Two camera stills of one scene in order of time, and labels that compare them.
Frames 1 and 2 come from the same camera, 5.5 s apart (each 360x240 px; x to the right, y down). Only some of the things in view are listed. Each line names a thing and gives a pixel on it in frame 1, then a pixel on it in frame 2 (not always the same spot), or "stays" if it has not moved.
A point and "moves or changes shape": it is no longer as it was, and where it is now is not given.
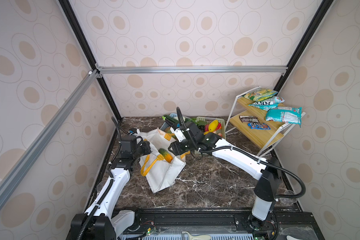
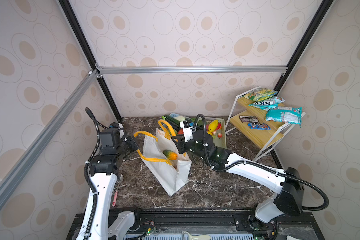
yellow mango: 213,125 stays
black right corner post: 323,12 stays
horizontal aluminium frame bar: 192,70 stays
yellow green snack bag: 258,94 stays
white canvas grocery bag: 157,171 moves or changes shape
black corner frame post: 96,68 stays
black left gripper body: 142,149 -> 127,145
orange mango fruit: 168,157 moves or changes shape
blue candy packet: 255,125 stays
